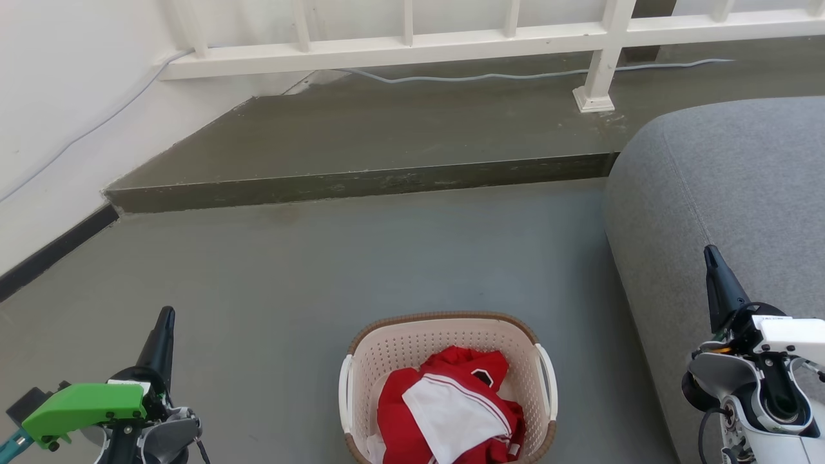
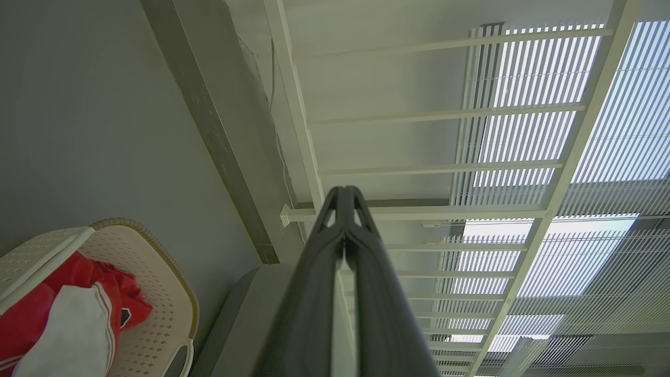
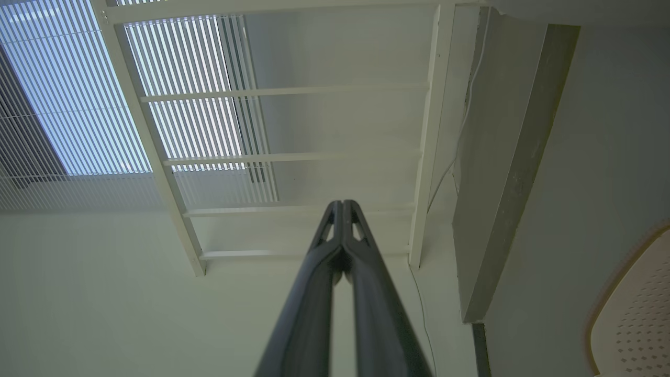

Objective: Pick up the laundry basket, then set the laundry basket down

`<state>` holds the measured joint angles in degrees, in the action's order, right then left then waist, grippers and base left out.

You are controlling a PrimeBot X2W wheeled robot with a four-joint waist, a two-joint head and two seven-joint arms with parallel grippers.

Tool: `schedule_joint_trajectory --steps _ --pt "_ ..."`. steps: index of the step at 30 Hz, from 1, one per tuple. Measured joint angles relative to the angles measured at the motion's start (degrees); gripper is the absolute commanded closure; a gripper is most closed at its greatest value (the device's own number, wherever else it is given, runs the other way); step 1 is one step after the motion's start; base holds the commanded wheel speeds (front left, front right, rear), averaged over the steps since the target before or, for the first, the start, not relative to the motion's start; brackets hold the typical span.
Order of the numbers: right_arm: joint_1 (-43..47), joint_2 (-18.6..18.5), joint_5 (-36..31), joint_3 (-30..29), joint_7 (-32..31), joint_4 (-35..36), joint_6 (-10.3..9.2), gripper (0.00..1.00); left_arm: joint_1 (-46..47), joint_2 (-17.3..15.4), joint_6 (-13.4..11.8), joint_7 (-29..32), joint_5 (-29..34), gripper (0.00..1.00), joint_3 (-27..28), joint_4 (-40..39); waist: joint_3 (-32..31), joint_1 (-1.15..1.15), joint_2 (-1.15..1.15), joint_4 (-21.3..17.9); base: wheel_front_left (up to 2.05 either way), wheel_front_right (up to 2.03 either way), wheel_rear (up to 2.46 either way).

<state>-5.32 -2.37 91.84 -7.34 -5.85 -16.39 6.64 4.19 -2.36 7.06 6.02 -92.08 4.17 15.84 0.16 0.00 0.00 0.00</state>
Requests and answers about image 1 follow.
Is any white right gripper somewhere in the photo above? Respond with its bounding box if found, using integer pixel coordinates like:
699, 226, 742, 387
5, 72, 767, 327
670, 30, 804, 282
703, 244, 825, 373

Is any grey concrete step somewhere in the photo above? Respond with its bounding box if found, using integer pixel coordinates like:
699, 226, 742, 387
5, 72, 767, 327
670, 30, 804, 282
103, 35, 825, 215

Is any black baseboard strip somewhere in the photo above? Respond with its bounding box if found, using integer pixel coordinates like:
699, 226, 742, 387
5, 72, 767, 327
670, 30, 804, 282
0, 203, 121, 304

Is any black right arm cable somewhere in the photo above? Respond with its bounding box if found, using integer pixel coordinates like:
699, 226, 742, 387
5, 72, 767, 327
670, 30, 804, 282
697, 406, 726, 464

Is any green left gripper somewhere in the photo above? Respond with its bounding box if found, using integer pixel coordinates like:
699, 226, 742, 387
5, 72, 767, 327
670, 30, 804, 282
5, 306, 176, 451

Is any grey fabric sofa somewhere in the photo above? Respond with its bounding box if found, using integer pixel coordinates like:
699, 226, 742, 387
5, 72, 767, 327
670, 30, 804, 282
603, 97, 825, 464

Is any light grey cable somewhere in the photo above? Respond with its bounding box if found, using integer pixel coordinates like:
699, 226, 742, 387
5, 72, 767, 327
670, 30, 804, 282
0, 48, 735, 204

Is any white railing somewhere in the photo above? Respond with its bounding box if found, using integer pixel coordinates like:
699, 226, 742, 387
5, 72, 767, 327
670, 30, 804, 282
158, 0, 825, 114

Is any white garment with red stripes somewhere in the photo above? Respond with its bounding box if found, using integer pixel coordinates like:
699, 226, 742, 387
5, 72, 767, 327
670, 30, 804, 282
402, 375, 513, 464

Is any cream perforated laundry basket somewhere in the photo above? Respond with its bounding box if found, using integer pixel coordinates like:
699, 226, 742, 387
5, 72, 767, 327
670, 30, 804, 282
338, 311, 559, 464

